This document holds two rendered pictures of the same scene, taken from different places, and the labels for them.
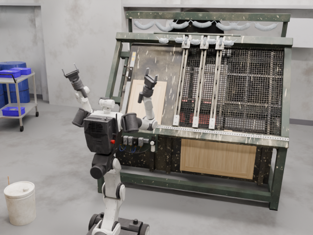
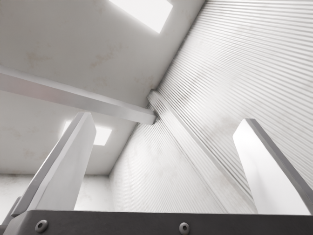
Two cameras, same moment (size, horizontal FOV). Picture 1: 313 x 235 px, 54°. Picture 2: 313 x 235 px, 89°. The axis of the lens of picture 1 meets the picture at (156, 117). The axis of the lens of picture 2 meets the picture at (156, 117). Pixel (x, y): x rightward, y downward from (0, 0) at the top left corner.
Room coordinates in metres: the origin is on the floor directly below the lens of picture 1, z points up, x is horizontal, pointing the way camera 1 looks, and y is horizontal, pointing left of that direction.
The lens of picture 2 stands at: (2.33, 0.12, 1.64)
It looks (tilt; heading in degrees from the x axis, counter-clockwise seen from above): 47 degrees up; 287
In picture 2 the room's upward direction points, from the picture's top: 34 degrees counter-clockwise
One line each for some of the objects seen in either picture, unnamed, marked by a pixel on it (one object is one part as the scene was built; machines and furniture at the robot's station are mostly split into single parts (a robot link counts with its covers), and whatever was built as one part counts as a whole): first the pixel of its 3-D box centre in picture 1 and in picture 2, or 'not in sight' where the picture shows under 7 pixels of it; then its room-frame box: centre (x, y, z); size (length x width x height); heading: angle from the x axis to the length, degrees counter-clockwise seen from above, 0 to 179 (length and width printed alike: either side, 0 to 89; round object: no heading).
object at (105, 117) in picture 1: (104, 130); not in sight; (2.34, 0.42, 1.23); 0.34 x 0.30 x 0.36; 74
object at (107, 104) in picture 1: (107, 104); not in sight; (2.40, 0.40, 1.44); 0.10 x 0.07 x 0.09; 74
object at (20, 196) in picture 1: (20, 199); not in sight; (2.88, 1.44, 0.24); 0.32 x 0.30 x 0.47; 74
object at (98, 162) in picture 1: (103, 162); not in sight; (2.31, 0.43, 0.97); 0.28 x 0.13 x 0.18; 164
